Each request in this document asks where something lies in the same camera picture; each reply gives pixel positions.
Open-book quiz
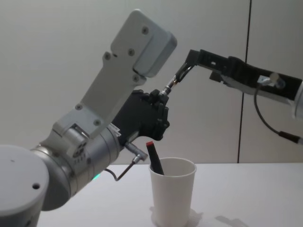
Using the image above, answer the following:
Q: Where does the white paper cup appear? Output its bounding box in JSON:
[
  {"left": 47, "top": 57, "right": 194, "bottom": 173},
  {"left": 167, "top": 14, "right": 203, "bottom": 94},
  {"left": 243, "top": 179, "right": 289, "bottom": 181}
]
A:
[{"left": 148, "top": 157, "right": 197, "bottom": 226}]

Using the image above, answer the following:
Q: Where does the left gripper cable, silver plug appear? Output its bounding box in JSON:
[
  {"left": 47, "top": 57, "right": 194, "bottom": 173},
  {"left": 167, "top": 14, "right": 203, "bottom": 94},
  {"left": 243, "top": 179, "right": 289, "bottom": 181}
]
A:
[{"left": 103, "top": 141, "right": 148, "bottom": 182}]

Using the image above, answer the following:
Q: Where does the black marker with red end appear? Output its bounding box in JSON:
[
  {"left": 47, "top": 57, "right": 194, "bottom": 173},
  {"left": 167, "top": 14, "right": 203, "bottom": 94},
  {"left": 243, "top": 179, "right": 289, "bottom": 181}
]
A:
[{"left": 145, "top": 141, "right": 165, "bottom": 176}]

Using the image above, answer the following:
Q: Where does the right gripper dark cable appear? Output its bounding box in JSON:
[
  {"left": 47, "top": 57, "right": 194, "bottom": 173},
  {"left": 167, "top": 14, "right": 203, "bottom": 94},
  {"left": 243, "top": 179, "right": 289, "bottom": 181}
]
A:
[{"left": 253, "top": 86, "right": 303, "bottom": 145}]

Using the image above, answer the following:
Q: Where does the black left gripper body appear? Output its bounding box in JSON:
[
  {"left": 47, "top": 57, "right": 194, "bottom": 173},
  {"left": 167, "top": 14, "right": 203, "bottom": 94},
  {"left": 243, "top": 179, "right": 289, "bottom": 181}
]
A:
[{"left": 110, "top": 89, "right": 159, "bottom": 147}]

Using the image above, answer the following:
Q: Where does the white table cloth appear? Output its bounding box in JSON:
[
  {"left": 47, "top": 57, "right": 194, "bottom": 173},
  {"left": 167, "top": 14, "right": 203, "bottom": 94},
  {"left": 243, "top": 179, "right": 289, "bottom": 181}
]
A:
[{"left": 39, "top": 162, "right": 303, "bottom": 227}]

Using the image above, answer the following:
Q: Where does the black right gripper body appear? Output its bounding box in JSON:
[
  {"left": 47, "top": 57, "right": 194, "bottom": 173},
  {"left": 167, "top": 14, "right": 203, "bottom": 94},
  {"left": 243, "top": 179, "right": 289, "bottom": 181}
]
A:
[{"left": 220, "top": 56, "right": 303, "bottom": 100}]

